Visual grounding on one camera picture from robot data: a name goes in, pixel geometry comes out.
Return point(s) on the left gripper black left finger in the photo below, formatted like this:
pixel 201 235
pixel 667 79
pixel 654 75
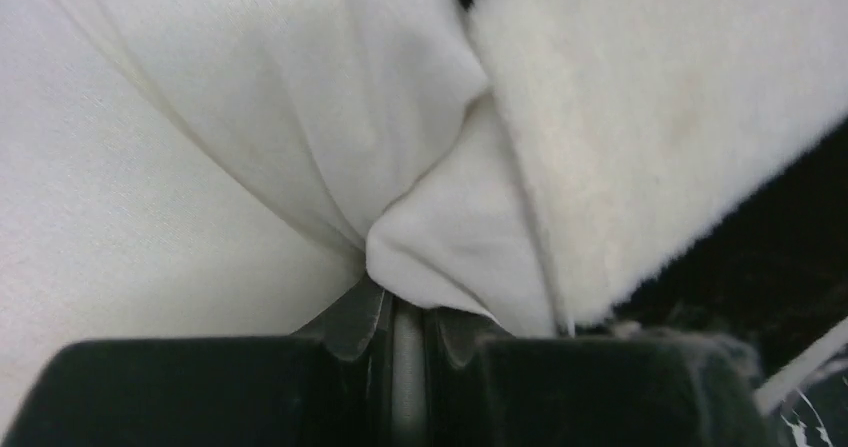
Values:
pixel 327 384

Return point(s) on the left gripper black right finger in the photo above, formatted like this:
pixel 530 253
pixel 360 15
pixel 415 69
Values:
pixel 486 387

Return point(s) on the white pillow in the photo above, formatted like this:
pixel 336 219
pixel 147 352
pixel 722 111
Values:
pixel 205 168

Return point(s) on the black white striped pillowcase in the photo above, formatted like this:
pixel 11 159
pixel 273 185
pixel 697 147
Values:
pixel 679 165

